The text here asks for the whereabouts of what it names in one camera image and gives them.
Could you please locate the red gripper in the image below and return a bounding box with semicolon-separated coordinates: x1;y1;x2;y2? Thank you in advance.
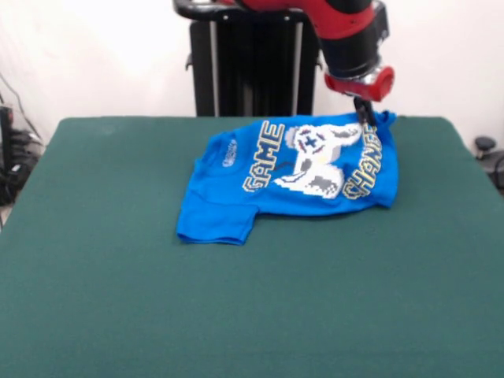
323;65;395;129

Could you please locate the blue game controller print t-shirt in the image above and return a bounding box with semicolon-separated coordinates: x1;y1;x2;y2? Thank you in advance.
176;110;402;246

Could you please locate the black office chair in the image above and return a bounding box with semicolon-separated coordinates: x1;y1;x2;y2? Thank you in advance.
473;135;504;198

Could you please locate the dark green table cloth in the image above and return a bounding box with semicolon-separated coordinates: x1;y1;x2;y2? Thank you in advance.
0;116;504;378

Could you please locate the black computer box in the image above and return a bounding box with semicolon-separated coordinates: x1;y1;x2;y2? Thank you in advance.
0;104;15;174

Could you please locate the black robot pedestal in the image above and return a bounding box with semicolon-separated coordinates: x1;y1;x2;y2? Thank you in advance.
172;0;328;117

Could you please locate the black cable bundle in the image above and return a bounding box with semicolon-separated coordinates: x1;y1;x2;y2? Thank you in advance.
0;128;45;206

